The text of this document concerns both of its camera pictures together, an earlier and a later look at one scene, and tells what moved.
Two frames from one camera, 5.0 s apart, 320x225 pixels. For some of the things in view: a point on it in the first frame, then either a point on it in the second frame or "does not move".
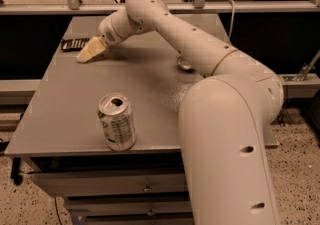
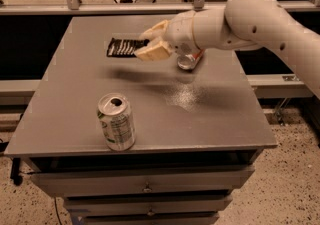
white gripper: x=107 y=36 → x=181 y=32
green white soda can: x=115 y=113 does not move
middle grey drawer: x=78 y=207 does not move
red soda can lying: x=184 y=63 does not move
